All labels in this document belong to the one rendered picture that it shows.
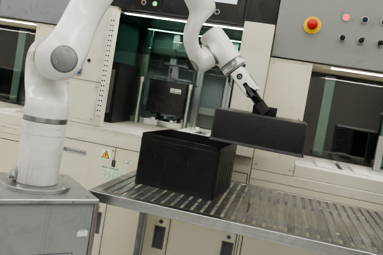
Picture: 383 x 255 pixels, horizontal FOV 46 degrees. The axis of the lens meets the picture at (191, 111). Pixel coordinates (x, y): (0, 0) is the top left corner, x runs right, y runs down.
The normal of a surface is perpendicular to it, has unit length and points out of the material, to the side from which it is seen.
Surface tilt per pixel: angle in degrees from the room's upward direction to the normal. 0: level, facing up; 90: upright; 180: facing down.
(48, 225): 90
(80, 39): 67
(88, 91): 90
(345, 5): 90
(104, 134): 90
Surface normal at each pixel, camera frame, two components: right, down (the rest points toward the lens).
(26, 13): -0.21, 0.02
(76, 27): 0.52, -0.33
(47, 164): 0.62, 0.15
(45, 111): 0.30, 0.03
